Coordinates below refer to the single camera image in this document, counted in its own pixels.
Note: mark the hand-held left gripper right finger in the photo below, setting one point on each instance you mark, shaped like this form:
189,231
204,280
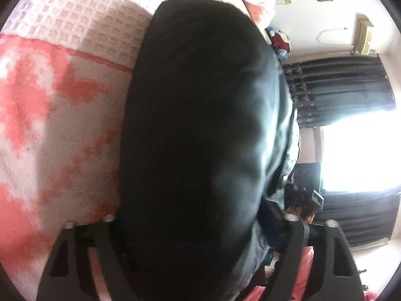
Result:
294,247

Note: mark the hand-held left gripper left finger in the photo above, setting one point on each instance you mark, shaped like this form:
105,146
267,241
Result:
103,244

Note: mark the black pants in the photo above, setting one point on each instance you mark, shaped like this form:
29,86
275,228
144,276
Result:
200,125

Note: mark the dark patterned curtain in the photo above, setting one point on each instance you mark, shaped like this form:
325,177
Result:
341,91
360,216

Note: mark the bright window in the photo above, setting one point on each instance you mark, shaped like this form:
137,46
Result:
360,150

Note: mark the pink and white fleece blanket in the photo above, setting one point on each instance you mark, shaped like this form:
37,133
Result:
47,138

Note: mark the pile of clothes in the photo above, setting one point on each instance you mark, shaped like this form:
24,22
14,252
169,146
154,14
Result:
279,42

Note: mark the pink quilt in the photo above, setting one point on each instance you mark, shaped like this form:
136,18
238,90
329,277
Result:
257,4

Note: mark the white pink waffle bedsheet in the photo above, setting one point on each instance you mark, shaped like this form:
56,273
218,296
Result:
78,15

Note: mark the beige wall air conditioner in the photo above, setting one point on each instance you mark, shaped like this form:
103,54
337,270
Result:
365,37

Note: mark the wall outlet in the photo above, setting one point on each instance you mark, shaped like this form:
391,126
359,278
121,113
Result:
284,0

